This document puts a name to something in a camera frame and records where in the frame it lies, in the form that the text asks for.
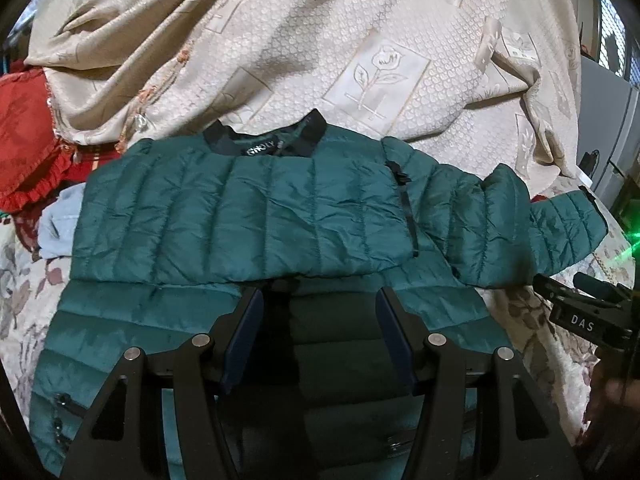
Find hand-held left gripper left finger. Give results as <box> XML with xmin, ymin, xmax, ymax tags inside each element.
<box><xmin>59</xmin><ymin>287</ymin><xmax>265</xmax><ymax>480</ymax></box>

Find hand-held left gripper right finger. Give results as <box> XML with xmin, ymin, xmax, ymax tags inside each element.
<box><xmin>375</xmin><ymin>287</ymin><xmax>584</xmax><ymax>480</ymax></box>

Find green quilted puffer jacket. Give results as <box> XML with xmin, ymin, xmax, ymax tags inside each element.
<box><xmin>29</xmin><ymin>109</ymin><xmax>609</xmax><ymax>480</ymax></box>

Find floral printed bedsheet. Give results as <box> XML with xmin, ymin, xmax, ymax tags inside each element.
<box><xmin>0</xmin><ymin>160</ymin><xmax>632</xmax><ymax>461</ymax></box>

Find grey cabinet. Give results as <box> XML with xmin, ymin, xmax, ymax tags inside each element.
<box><xmin>575</xmin><ymin>55</ymin><xmax>640</xmax><ymax>181</ymax></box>

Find light blue cloth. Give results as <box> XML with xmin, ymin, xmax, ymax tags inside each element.
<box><xmin>37</xmin><ymin>182</ymin><xmax>88</xmax><ymax>261</ymax></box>

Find beige embossed floral blanket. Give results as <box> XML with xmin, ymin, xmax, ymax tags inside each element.
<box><xmin>22</xmin><ymin>0</ymin><xmax>587</xmax><ymax>200</ymax></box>

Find red ruffled cushion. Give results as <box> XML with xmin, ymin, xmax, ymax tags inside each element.
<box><xmin>0</xmin><ymin>69</ymin><xmax>121</xmax><ymax>213</ymax></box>

